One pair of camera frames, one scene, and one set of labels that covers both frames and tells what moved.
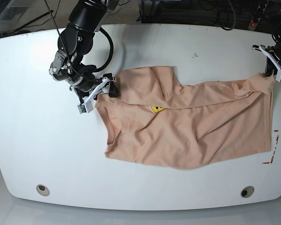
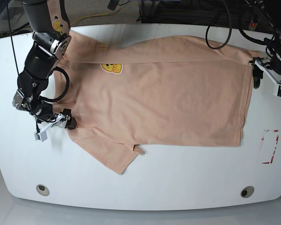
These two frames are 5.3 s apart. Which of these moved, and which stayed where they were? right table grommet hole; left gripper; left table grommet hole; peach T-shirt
Moved: left gripper; peach T-shirt
Stayed: left table grommet hole; right table grommet hole
